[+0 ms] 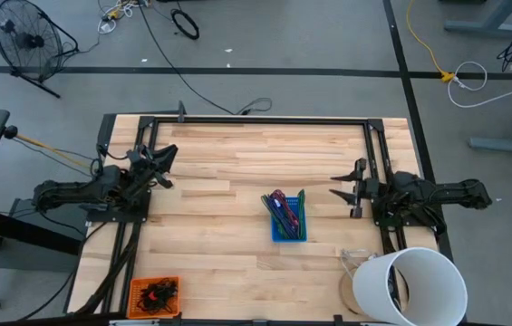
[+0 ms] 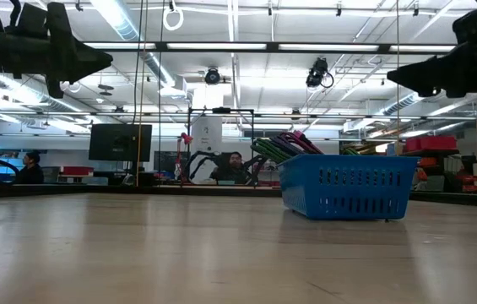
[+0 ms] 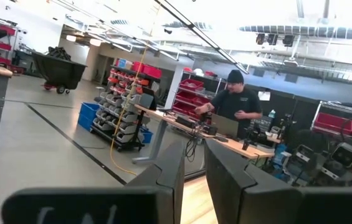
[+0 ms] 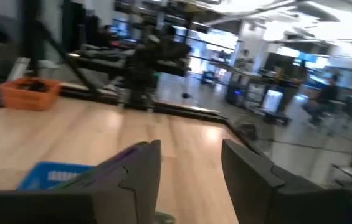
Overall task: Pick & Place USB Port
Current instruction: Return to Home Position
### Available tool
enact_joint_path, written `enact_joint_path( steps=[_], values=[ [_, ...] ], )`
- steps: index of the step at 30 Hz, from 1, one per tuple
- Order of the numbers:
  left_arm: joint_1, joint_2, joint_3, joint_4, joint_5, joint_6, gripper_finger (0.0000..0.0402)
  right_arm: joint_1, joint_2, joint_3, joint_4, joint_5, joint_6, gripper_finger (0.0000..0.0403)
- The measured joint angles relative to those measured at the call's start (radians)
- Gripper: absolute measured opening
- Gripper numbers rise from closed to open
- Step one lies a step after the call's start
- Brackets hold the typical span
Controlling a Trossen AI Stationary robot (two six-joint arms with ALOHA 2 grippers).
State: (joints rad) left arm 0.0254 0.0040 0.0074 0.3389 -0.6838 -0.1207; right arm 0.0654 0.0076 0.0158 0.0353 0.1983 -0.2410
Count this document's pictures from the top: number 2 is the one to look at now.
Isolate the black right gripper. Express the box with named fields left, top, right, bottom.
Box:
left=387, top=40, right=477, bottom=99

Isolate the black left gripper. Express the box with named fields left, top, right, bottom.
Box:
left=0, top=2, right=113, bottom=99

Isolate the magenta braided USB cable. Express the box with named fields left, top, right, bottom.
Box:
left=279, top=129, right=324, bottom=155

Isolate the red storage bin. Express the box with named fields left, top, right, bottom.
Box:
left=404, top=134, right=458, bottom=154

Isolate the black monitor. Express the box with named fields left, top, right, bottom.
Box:
left=89, top=123, right=153, bottom=162

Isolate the person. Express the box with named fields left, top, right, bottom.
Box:
left=14, top=150, right=45, bottom=185
left=211, top=151, right=250, bottom=185

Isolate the red desk lamp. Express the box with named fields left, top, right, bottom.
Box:
left=176, top=132, right=193, bottom=181

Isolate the blue plastic basket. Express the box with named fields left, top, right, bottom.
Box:
left=277, top=154, right=420, bottom=221

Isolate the white pillar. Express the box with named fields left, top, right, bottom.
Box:
left=190, top=116, right=224, bottom=185

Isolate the overhead light bar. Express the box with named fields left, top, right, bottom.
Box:
left=81, top=41, right=458, bottom=54

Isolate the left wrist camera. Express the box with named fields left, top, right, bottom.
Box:
left=17, top=3, right=48, bottom=34

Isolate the white hanging ring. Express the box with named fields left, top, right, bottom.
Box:
left=162, top=7, right=185, bottom=32

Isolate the yellow hanging cable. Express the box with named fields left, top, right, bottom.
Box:
left=135, top=0, right=149, bottom=187

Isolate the black ceiling camera with cable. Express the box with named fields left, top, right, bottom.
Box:
left=305, top=57, right=334, bottom=90

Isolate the black dome ceiling camera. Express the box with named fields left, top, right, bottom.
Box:
left=203, top=67, right=221, bottom=86

